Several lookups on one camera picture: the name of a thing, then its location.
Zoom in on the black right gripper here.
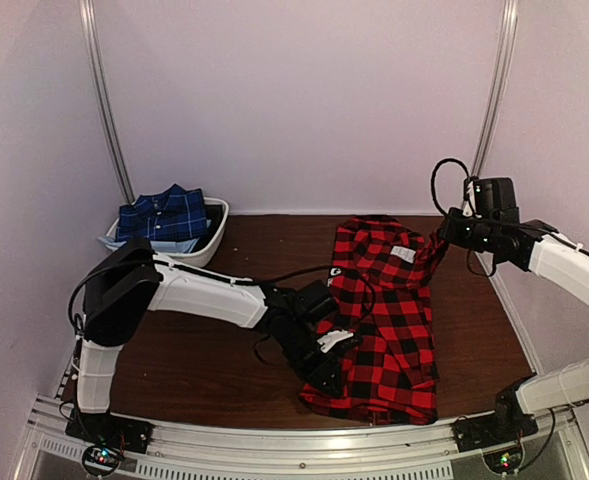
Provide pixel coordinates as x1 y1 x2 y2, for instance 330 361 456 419
440 207 498 252

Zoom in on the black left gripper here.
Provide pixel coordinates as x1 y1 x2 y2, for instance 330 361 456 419
279 319 344 399

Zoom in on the red black plaid shirt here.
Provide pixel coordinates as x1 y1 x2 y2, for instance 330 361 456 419
300 215 448 425

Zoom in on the white plastic basin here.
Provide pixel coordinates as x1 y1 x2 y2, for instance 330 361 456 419
104 197 231 269

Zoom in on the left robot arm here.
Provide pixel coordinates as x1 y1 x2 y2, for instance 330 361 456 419
68 238 353 444

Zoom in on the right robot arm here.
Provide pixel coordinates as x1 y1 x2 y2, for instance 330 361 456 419
439 208 589 442

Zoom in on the light blue shirt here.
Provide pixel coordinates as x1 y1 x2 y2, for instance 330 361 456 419
98 236 199 254

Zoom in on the right circuit board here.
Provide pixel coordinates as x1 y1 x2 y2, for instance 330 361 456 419
483 446 524 475

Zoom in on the circuit board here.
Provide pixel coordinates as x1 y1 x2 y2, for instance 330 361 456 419
483 446 524 475
81 445 124 477

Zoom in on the blue plaid shirt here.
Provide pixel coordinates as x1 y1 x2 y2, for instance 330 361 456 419
115 184 208 242

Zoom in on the left circuit board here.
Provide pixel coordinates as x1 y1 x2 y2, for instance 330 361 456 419
81 445 124 477

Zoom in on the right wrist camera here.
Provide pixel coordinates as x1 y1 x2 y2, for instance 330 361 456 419
463 177 520 223

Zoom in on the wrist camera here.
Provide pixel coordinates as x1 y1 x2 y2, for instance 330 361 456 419
463 177 520 223
294 280 363 354

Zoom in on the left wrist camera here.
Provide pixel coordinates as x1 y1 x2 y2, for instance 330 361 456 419
294 280 363 354

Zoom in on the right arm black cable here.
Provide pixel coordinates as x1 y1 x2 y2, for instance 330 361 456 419
429 157 500 279

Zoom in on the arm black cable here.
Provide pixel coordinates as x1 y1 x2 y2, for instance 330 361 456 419
429 157 500 279
67 262 375 371

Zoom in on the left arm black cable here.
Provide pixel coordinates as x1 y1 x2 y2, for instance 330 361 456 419
67 262 375 371

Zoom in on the aluminium front rail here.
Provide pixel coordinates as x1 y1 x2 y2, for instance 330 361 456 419
23 383 583 480

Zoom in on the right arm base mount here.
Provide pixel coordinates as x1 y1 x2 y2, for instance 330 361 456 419
452 377 538 452

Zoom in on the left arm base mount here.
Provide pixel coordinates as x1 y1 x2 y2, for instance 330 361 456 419
59 401 154 454

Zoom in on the right aluminium frame post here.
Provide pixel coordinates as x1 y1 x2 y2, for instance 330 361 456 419
471 0 519 176

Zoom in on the aluminium frame post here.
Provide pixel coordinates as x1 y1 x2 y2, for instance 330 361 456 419
78 0 135 203
471 0 519 176

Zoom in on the left aluminium frame post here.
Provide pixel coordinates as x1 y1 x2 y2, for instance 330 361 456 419
78 0 135 203

